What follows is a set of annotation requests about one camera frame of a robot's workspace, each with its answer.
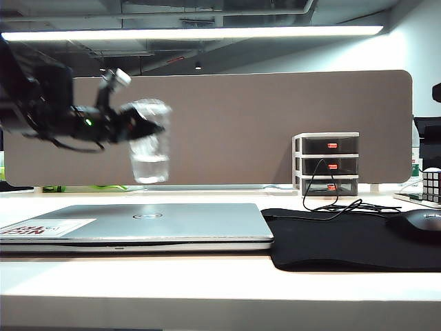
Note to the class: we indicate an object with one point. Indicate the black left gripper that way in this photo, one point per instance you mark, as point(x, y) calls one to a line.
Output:
point(93, 124)

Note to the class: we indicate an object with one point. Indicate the clear plastic coffee cup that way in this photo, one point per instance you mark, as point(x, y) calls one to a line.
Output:
point(151, 165)

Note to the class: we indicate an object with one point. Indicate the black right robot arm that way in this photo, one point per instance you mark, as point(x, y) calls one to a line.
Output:
point(437, 92)

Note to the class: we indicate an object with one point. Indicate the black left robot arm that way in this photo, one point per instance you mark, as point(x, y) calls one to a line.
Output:
point(38, 93)

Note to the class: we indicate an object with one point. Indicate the silver Dell laptop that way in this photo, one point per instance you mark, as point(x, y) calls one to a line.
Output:
point(193, 224)

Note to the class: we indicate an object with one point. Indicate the white red laptop sticker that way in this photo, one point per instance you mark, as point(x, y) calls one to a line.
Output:
point(51, 227)

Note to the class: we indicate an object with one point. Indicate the green object behind partition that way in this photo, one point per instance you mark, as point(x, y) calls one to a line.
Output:
point(110, 188)
point(55, 189)

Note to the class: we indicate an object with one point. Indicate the small ceiling spot lamp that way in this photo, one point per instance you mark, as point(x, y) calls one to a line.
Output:
point(197, 66)

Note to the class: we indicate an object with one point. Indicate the long ceiling light bar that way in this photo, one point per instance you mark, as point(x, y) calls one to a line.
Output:
point(189, 33)

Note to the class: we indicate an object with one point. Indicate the brown fabric desk partition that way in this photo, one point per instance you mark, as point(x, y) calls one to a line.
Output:
point(258, 120)

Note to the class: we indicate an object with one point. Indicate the small three-drawer organizer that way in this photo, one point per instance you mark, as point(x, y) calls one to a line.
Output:
point(297, 155)

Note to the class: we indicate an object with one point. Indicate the dark translucent organizer drawer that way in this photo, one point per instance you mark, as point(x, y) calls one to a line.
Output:
point(346, 166)
point(317, 145)
point(346, 188)

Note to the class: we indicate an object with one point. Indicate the black mouse pad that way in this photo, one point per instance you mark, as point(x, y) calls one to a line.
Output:
point(327, 241)

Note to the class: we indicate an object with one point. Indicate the plastic bottle green label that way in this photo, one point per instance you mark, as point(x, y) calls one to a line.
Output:
point(415, 158)

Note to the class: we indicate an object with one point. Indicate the black monitor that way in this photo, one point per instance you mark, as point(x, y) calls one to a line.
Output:
point(431, 145)

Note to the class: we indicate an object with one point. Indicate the black computer mouse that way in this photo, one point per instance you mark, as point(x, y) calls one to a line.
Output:
point(420, 222)

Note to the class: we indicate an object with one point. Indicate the Rubik's cube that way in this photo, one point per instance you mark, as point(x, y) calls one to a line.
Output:
point(432, 184)

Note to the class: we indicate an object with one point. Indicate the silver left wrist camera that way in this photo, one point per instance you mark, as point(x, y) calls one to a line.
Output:
point(117, 80)

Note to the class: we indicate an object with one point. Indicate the white partition bracket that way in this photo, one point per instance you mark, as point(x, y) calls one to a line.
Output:
point(374, 188)
point(38, 189)

